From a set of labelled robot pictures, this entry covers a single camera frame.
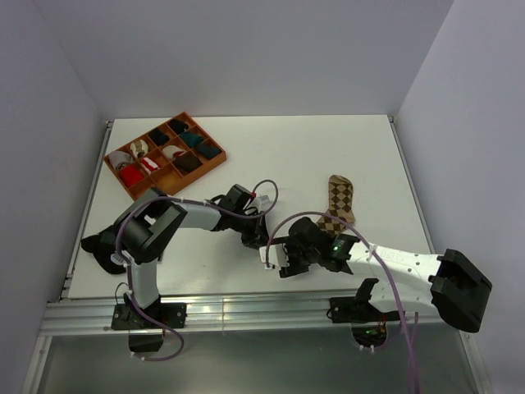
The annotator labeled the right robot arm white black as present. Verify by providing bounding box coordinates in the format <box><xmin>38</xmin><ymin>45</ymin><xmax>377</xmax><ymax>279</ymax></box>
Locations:
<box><xmin>259</xmin><ymin>218</ymin><xmax>492</xmax><ymax>333</ymax></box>

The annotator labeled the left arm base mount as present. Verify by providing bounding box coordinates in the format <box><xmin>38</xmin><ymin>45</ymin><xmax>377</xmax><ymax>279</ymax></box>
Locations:
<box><xmin>110</xmin><ymin>300</ymin><xmax>187</xmax><ymax>354</ymax></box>

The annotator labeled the teal rolled sock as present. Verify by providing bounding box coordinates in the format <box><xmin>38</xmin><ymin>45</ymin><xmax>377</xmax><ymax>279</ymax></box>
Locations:
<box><xmin>179</xmin><ymin>131</ymin><xmax>204</xmax><ymax>149</ymax></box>

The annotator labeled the white red rolled sock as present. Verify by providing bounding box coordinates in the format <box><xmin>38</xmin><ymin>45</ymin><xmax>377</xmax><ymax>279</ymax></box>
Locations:
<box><xmin>162</xmin><ymin>144</ymin><xmax>185</xmax><ymax>160</ymax></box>

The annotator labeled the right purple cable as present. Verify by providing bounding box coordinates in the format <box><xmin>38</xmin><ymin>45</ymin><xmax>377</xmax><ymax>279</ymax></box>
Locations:
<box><xmin>264</xmin><ymin>211</ymin><xmax>422</xmax><ymax>394</ymax></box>

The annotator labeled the black rolled sock middle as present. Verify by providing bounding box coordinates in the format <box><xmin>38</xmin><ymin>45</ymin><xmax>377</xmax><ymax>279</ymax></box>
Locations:
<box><xmin>148</xmin><ymin>128</ymin><xmax>170</xmax><ymax>146</ymax></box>

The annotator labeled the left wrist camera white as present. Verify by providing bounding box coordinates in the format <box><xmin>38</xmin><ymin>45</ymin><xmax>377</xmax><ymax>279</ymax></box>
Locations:
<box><xmin>251</xmin><ymin>195</ymin><xmax>272</xmax><ymax>212</ymax></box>

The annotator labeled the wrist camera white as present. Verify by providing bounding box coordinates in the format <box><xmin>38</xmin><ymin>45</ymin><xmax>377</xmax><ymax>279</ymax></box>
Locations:
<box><xmin>251</xmin><ymin>195</ymin><xmax>272</xmax><ymax>212</ymax></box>
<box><xmin>258</xmin><ymin>244</ymin><xmax>290</xmax><ymax>270</ymax></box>

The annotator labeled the red white striped sock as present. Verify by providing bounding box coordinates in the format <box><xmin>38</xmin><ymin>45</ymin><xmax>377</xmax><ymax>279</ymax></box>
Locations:
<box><xmin>139</xmin><ymin>158</ymin><xmax>160</xmax><ymax>174</ymax></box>

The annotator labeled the grey rolled sock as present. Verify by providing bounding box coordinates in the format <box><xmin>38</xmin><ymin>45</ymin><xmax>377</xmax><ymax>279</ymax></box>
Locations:
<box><xmin>107</xmin><ymin>150</ymin><xmax>134</xmax><ymax>172</ymax></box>

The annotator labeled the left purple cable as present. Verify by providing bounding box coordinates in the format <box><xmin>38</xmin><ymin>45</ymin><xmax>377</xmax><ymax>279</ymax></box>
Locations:
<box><xmin>114</xmin><ymin>179</ymin><xmax>281</xmax><ymax>363</ymax></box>

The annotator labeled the aluminium rail frame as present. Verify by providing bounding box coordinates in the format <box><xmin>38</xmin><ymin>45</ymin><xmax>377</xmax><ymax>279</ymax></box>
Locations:
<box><xmin>20</xmin><ymin>117</ymin><xmax>493</xmax><ymax>394</ymax></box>

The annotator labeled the beige brown rolled sock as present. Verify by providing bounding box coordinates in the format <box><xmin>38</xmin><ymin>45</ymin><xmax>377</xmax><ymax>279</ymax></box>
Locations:
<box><xmin>129</xmin><ymin>139</ymin><xmax>149</xmax><ymax>159</ymax></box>

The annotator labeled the orange divided sock tray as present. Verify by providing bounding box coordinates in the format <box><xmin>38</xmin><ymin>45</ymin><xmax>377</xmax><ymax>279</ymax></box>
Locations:
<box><xmin>104</xmin><ymin>112</ymin><xmax>227</xmax><ymax>200</ymax></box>

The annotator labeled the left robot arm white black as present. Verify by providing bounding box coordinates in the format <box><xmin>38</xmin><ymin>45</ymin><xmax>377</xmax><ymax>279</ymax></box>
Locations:
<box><xmin>112</xmin><ymin>184</ymin><xmax>275</xmax><ymax>328</ymax></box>

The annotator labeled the dark green rolled sock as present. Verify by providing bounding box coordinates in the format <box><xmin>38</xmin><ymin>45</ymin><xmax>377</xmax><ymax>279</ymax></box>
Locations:
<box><xmin>196</xmin><ymin>143</ymin><xmax>222</xmax><ymax>160</ymax></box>

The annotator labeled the black blue patterned sock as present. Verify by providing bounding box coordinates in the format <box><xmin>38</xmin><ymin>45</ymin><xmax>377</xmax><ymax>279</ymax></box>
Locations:
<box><xmin>80</xmin><ymin>221</ymin><xmax>169</xmax><ymax>277</ymax></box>

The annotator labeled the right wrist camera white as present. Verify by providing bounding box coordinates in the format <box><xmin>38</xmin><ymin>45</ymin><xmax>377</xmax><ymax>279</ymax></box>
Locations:
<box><xmin>258</xmin><ymin>244</ymin><xmax>290</xmax><ymax>270</ymax></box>

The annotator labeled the purple cable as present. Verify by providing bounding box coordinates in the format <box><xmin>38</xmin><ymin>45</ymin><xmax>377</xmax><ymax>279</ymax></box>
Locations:
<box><xmin>114</xmin><ymin>179</ymin><xmax>281</xmax><ymax>363</ymax></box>
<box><xmin>264</xmin><ymin>211</ymin><xmax>422</xmax><ymax>394</ymax></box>

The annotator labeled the beige argyle sock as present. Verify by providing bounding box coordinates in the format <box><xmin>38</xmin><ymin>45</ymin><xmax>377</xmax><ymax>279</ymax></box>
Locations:
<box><xmin>317</xmin><ymin>175</ymin><xmax>355</xmax><ymax>236</ymax></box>

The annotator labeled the black rolled sock far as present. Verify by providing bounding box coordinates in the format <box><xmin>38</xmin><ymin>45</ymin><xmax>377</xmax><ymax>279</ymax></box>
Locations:
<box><xmin>167</xmin><ymin>119</ymin><xmax>189</xmax><ymax>135</ymax></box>

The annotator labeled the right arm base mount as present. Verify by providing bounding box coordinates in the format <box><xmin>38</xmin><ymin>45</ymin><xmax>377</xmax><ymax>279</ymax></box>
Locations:
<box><xmin>326</xmin><ymin>296</ymin><xmax>400</xmax><ymax>349</ymax></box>

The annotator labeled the black rolled sock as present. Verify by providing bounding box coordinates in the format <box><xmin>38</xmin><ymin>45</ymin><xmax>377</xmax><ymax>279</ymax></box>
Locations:
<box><xmin>148</xmin><ymin>128</ymin><xmax>170</xmax><ymax>146</ymax></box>
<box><xmin>167</xmin><ymin>119</ymin><xmax>189</xmax><ymax>135</ymax></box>

